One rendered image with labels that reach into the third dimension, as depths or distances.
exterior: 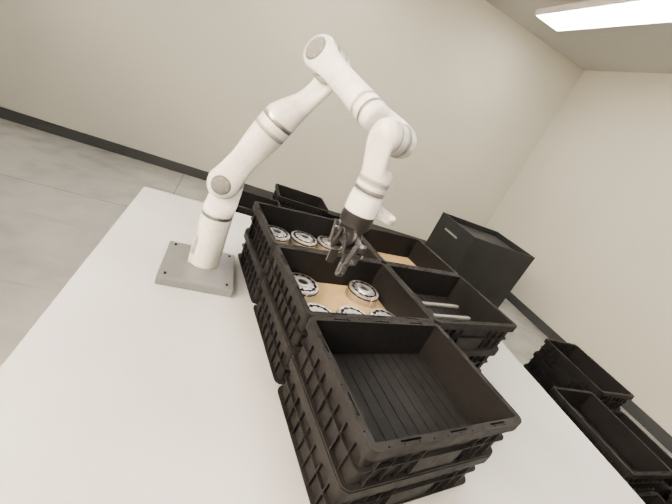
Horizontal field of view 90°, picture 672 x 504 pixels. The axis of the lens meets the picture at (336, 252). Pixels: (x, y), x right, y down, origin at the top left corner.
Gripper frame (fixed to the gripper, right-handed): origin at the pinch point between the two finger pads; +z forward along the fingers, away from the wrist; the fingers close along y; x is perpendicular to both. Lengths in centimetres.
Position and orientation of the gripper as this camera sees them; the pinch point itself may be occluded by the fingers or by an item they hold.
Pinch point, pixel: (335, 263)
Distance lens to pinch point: 82.0
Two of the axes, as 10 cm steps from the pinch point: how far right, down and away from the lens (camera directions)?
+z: -3.8, 8.4, 3.9
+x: 8.5, 1.5, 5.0
